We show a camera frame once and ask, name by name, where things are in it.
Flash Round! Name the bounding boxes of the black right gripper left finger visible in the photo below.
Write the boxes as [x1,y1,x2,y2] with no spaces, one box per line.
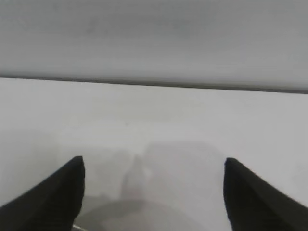
[0,155,85,231]

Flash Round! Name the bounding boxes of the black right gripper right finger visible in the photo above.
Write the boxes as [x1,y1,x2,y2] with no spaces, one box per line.
[223,157,308,231]

